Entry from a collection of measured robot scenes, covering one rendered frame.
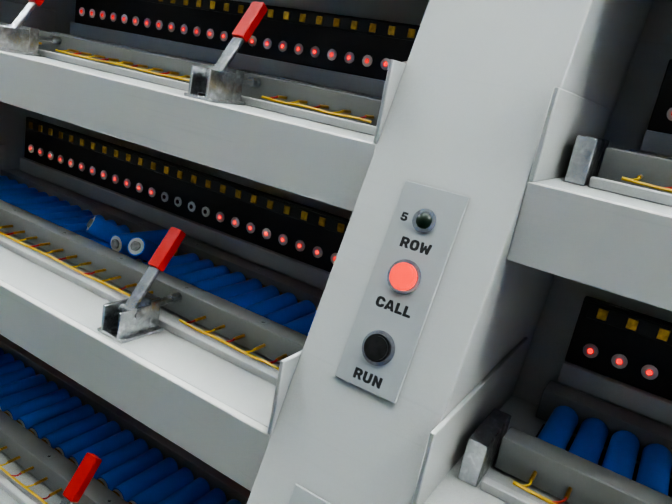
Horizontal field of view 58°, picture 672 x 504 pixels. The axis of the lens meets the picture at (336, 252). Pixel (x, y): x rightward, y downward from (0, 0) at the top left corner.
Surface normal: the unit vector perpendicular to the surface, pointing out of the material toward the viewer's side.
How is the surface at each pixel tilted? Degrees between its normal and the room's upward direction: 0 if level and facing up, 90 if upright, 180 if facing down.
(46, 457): 19
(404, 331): 90
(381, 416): 90
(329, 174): 109
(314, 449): 90
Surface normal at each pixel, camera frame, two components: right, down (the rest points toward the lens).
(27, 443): 0.18, -0.94
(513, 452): -0.52, 0.14
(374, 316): -0.44, -0.17
